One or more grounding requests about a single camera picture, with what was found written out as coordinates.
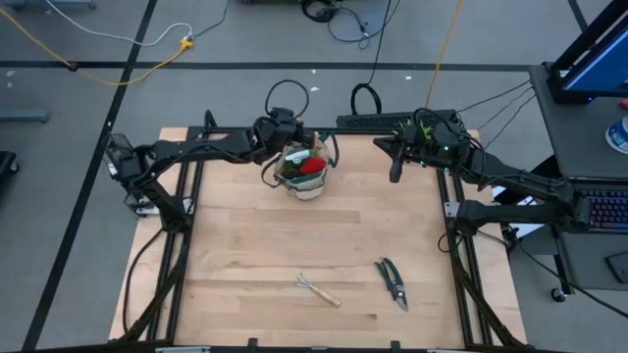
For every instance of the black aluminium table frame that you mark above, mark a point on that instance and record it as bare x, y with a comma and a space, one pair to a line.
363, 131

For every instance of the black chair base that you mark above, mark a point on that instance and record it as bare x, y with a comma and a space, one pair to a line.
7, 164

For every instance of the white wipes canister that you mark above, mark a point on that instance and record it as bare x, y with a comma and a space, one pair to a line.
619, 137

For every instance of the black mesh box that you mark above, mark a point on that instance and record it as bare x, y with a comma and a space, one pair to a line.
115, 144

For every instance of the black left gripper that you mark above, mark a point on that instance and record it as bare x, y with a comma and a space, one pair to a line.
279, 135

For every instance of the silver aluminium bar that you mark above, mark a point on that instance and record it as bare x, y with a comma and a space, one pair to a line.
184, 350

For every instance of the backlit black keyboard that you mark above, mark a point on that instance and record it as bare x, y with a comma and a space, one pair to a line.
611, 211

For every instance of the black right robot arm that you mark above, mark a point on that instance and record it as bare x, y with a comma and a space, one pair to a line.
515, 174

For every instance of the grey desk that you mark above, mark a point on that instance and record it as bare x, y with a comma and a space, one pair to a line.
554, 137

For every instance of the black computer monitor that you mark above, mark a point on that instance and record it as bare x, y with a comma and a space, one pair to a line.
598, 68

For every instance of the white and green bottle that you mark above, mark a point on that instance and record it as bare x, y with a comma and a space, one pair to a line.
297, 157

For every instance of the cream green canvas gardening bag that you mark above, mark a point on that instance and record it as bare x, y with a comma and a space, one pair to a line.
305, 190

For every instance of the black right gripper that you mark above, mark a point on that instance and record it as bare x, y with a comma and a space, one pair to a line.
422, 149

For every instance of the black desk caster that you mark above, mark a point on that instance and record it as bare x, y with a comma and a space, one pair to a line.
559, 294

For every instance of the black power strip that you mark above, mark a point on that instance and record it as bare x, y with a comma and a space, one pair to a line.
368, 120

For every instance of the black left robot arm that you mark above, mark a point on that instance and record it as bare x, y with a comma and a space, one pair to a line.
196, 147

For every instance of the black phone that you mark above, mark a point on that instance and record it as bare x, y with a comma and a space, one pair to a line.
618, 267

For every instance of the grey desk foot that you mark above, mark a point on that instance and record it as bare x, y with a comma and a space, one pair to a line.
24, 115
49, 5

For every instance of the silver mounting bracket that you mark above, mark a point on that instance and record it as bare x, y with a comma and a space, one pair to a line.
147, 212
451, 210

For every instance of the white paper sheet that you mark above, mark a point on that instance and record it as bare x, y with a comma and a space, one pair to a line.
532, 230

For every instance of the red black gardening glove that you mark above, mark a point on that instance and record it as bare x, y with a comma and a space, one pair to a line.
314, 166

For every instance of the green plant in white pot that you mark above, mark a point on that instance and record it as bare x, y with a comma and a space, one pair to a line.
423, 131

